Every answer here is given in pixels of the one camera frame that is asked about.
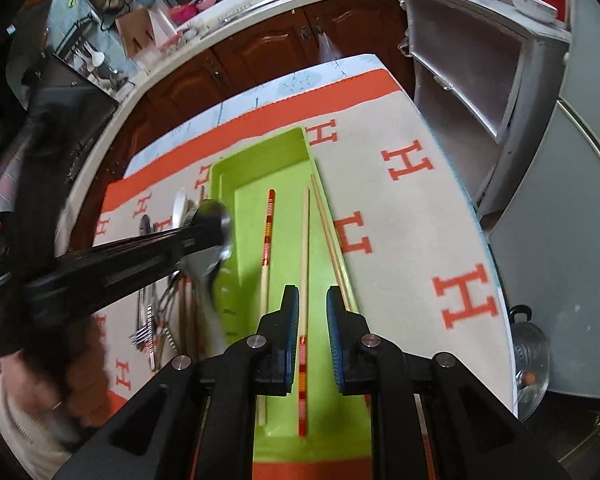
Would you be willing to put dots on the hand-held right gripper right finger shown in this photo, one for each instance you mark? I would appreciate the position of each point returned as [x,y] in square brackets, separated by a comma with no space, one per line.
[334,330]

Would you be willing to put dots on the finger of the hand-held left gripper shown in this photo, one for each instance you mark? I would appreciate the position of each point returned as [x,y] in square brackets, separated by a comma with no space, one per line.
[145,247]
[105,292]

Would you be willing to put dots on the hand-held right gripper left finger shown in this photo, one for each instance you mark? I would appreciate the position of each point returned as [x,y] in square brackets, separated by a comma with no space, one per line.
[292,325]

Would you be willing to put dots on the small metal spoon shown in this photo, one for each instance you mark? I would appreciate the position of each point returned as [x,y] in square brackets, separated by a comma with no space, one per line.
[146,225]

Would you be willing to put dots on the large metal spoon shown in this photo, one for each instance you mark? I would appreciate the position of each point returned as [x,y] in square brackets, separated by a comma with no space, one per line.
[207,290]

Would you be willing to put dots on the red patterned chopstick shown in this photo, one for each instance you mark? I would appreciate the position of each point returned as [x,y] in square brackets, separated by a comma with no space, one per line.
[267,240]

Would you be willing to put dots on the bamboo chopstick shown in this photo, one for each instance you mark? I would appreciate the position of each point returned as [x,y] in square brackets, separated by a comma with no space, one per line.
[330,240]

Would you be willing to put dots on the green plastic utensil tray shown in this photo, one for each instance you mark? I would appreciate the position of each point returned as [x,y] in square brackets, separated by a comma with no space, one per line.
[285,170]

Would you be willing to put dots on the person's left forearm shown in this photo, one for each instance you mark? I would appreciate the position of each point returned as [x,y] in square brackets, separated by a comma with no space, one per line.
[30,430]

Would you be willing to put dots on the person's left hand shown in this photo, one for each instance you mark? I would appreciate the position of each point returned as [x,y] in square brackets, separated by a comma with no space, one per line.
[82,370]

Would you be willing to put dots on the black oven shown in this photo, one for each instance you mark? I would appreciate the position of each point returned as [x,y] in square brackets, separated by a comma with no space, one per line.
[80,95]

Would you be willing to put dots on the orange beige printed blanket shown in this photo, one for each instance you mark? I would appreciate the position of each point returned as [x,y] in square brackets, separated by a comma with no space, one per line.
[405,235]

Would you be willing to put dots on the white ladle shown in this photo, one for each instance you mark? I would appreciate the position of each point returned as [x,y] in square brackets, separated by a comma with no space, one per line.
[96,60]

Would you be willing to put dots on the wooden knife block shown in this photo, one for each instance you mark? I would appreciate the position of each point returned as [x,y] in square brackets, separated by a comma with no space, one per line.
[135,32]

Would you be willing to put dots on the steel pot with lid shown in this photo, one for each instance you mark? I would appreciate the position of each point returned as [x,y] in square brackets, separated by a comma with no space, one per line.
[530,360]

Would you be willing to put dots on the brown wooden kitchen cabinets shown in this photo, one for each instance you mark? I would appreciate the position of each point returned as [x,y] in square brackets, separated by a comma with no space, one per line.
[260,45]

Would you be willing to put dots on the pink bowl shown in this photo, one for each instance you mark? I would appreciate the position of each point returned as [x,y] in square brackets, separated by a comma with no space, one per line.
[190,10]

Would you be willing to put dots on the white patterned bowl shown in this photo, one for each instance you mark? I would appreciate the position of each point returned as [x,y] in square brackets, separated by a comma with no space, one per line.
[532,6]

